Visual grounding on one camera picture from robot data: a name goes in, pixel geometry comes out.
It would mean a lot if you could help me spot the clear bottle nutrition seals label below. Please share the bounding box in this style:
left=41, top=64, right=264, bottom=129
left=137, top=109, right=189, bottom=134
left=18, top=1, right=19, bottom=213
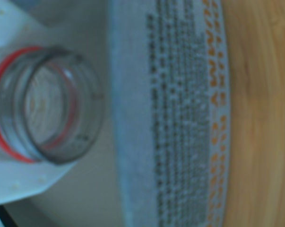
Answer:
left=0, top=46, right=104, bottom=166

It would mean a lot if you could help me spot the grey cardboard box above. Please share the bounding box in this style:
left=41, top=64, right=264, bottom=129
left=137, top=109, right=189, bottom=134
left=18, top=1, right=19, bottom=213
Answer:
left=0, top=0, right=232, bottom=227

